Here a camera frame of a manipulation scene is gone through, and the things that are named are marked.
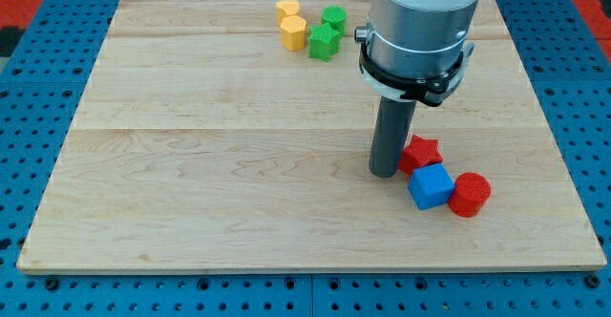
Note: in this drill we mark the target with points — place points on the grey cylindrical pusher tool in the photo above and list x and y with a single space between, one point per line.
393 123

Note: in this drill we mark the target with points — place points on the blue cube block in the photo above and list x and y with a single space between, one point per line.
430 186

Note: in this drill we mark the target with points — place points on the yellow heart block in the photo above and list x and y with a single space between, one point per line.
287 11

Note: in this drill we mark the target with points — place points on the red cylinder block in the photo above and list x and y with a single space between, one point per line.
471 191

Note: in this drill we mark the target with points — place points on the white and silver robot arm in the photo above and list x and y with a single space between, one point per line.
416 50

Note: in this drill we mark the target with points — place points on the red star block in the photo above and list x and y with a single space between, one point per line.
419 153

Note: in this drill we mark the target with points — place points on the yellow hexagon block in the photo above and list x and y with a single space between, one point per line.
293 33

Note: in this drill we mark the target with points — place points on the light wooden board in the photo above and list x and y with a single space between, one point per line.
201 146

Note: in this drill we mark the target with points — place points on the green cylinder block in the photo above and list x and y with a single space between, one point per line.
336 17

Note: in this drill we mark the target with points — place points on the green star block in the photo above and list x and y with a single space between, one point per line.
323 42

